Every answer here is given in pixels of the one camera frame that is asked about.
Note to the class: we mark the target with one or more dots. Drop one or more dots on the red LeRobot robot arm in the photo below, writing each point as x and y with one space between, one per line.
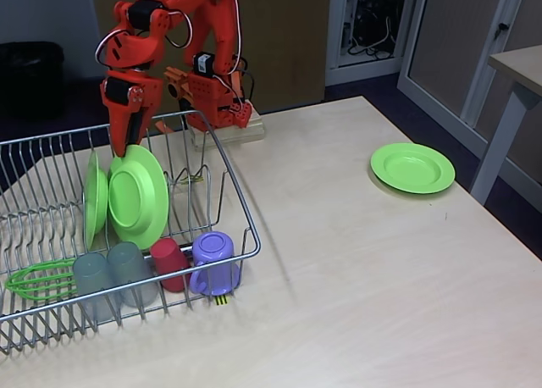
220 36

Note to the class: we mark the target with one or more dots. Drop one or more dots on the white office cupboard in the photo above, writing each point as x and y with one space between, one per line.
449 45

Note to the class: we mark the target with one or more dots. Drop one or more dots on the purple plastic mug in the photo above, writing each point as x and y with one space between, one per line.
214 248

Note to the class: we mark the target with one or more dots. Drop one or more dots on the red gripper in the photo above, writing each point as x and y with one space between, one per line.
127 92

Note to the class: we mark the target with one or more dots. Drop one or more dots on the beige side table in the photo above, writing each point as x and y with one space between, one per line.
521 59

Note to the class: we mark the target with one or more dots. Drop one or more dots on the translucent grey plastic cup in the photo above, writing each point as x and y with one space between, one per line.
127 261
91 273

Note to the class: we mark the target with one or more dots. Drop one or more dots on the wooden base block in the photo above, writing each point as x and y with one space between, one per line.
254 129

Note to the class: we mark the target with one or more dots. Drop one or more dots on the red plastic cup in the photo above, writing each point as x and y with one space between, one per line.
167 256

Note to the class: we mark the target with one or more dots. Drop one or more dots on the black cupboard lock knob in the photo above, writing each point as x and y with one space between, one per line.
501 26

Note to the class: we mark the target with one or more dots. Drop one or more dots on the orange table clamp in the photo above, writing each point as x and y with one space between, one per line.
175 83

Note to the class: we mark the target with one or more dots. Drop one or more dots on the green plastic plate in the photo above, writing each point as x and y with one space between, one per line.
135 193
413 167
95 201

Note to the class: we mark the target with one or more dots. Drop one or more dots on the brown pin board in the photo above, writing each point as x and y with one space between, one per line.
288 45

